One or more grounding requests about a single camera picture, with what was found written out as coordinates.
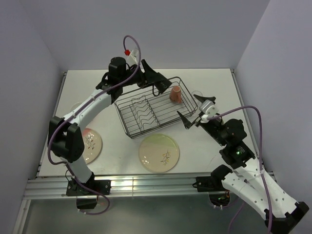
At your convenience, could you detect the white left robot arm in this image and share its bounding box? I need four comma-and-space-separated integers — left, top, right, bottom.
47, 57, 172, 195

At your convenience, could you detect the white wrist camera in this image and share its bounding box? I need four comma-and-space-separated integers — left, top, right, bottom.
124, 47, 139, 66
199, 101, 218, 123

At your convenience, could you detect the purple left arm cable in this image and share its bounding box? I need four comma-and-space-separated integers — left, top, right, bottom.
47, 35, 142, 216

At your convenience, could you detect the pink ceramic mug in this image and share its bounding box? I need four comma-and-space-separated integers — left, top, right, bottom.
169, 86, 182, 104

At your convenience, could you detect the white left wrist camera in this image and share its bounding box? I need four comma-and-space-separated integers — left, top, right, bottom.
124, 47, 139, 66

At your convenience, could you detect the dark wire dish rack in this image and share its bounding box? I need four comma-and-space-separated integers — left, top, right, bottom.
115, 77, 198, 139

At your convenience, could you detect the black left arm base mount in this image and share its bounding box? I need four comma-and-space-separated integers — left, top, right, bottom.
65, 179, 111, 213

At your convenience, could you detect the clear glass cup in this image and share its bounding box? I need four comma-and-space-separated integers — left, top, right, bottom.
192, 91, 203, 96

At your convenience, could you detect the green and cream plate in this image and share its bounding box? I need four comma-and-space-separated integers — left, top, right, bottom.
138, 134, 180, 174

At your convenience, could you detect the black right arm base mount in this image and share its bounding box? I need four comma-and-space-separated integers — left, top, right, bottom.
192, 175, 226, 193

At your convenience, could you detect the pink and cream plate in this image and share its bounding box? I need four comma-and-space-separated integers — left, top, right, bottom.
82, 128, 102, 164

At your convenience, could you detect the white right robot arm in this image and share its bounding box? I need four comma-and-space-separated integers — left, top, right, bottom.
179, 95, 309, 234

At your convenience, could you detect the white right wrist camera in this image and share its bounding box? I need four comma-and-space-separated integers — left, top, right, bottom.
199, 101, 218, 123

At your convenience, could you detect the aluminium frame rail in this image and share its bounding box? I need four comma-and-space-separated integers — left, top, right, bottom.
22, 173, 210, 200

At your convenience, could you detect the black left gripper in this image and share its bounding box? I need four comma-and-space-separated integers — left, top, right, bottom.
120, 60, 164, 89

